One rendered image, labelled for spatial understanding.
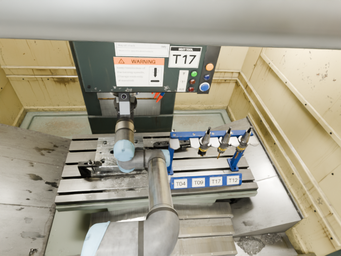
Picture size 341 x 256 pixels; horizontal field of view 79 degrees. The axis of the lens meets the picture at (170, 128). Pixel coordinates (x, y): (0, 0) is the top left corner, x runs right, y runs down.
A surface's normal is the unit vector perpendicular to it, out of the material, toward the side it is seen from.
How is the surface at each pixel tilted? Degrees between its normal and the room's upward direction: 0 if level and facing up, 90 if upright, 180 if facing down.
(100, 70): 90
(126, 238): 0
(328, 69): 90
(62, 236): 0
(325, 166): 90
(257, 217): 24
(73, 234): 0
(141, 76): 90
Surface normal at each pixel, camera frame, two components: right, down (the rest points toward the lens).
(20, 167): 0.49, -0.64
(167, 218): 0.36, -0.86
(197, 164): 0.09, -0.70
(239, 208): -0.33, -0.62
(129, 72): 0.12, 0.72
